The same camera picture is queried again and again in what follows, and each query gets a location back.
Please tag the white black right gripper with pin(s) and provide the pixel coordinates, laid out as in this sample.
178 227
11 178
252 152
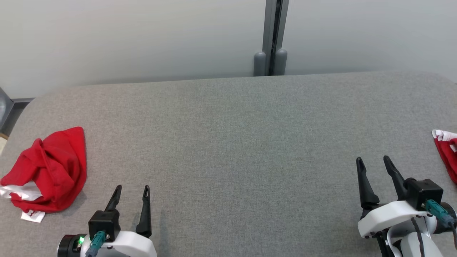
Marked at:
385 217

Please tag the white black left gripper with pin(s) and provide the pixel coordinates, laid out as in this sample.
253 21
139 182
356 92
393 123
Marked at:
132 246

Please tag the red shorts with white stripe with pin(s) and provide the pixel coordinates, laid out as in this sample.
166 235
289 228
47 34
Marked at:
448 157

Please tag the red shirt with white sleeves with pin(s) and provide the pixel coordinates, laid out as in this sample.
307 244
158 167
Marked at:
53 167

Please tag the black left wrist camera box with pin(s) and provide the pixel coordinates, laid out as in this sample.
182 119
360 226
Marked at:
104 223

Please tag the grey cylindrical post foot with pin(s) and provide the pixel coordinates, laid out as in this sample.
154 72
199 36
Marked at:
260 64
281 62

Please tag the grey metal frame leg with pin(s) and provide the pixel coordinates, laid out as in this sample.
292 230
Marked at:
4 110

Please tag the grey metal partition post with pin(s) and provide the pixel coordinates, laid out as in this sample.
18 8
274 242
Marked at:
269 25

